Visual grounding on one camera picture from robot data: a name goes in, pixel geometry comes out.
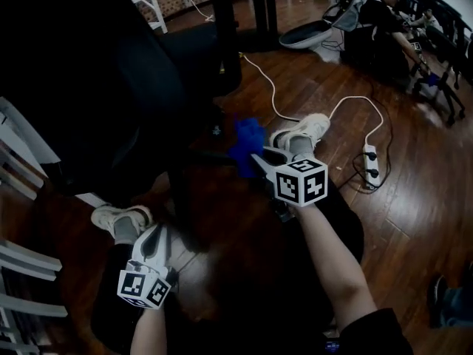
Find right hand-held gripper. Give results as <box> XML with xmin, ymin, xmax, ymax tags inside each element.
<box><xmin>249</xmin><ymin>146</ymin><xmax>330</xmax><ymax>223</ymax></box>

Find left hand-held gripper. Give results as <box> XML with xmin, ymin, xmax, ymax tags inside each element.
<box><xmin>116</xmin><ymin>223</ymin><xmax>175</xmax><ymax>311</ymax></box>

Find black office chair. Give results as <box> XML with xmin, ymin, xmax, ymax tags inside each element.
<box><xmin>408</xmin><ymin>27</ymin><xmax>467</xmax><ymax>127</ymax></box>
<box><xmin>0</xmin><ymin>0</ymin><xmax>241</xmax><ymax>254</ymax></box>

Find person's right forearm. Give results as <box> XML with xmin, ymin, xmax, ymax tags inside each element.
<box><xmin>295</xmin><ymin>202</ymin><xmax>378</xmax><ymax>332</ymax></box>

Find person's left forearm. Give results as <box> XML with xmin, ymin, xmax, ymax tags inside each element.
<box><xmin>129</xmin><ymin>305</ymin><xmax>169</xmax><ymax>355</ymax></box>

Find person's right grey sock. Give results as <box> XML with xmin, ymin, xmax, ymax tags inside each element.
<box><xmin>290</xmin><ymin>138</ymin><xmax>316</xmax><ymax>163</ymax></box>

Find person's grey sock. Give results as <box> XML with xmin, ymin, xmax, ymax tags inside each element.
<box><xmin>290</xmin><ymin>138</ymin><xmax>316</xmax><ymax>163</ymax></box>
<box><xmin>113</xmin><ymin>218</ymin><xmax>140</xmax><ymax>248</ymax></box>

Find person's left grey sock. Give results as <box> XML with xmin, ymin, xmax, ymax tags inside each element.
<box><xmin>113</xmin><ymin>218</ymin><xmax>140</xmax><ymax>248</ymax></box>

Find person's right white shoe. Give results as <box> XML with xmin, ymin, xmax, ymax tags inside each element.
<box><xmin>268</xmin><ymin>112</ymin><xmax>332</xmax><ymax>155</ymax></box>

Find person's white shoe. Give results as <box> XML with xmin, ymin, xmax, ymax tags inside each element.
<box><xmin>90</xmin><ymin>204</ymin><xmax>154</xmax><ymax>238</ymax></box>
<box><xmin>268</xmin><ymin>112</ymin><xmax>332</xmax><ymax>155</ymax></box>

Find person's left white shoe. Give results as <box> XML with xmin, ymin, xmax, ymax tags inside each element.
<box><xmin>90</xmin><ymin>204</ymin><xmax>154</xmax><ymax>238</ymax></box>

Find white power strip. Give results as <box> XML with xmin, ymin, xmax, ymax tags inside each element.
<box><xmin>361</xmin><ymin>143</ymin><xmax>381</xmax><ymax>190</ymax></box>

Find person's black trousers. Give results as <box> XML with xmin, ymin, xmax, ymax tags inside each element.
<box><xmin>90</xmin><ymin>175</ymin><xmax>367</xmax><ymax>355</ymax></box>

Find white oval basin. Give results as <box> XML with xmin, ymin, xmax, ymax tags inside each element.
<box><xmin>279</xmin><ymin>18</ymin><xmax>347</xmax><ymax>64</ymax></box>

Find grey backpack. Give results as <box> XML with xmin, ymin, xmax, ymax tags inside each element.
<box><xmin>322</xmin><ymin>0</ymin><xmax>370</xmax><ymax>33</ymax></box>

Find person's black top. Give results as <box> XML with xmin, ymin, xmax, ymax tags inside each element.
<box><xmin>338</xmin><ymin>307</ymin><xmax>415</xmax><ymax>355</ymax></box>

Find white power cable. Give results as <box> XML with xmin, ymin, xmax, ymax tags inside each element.
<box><xmin>239</xmin><ymin>53</ymin><xmax>385</xmax><ymax>148</ymax></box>

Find black plug cable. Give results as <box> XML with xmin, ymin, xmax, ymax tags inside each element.
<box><xmin>350</xmin><ymin>152</ymin><xmax>378</xmax><ymax>190</ymax></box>
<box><xmin>364</xmin><ymin>83</ymin><xmax>393</xmax><ymax>192</ymax></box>

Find black pedestal table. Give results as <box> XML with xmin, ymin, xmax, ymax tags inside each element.
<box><xmin>183</xmin><ymin>0</ymin><xmax>282</xmax><ymax>98</ymax></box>

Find white metal rack frame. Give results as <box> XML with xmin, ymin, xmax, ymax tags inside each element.
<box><xmin>123</xmin><ymin>0</ymin><xmax>169</xmax><ymax>35</ymax></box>

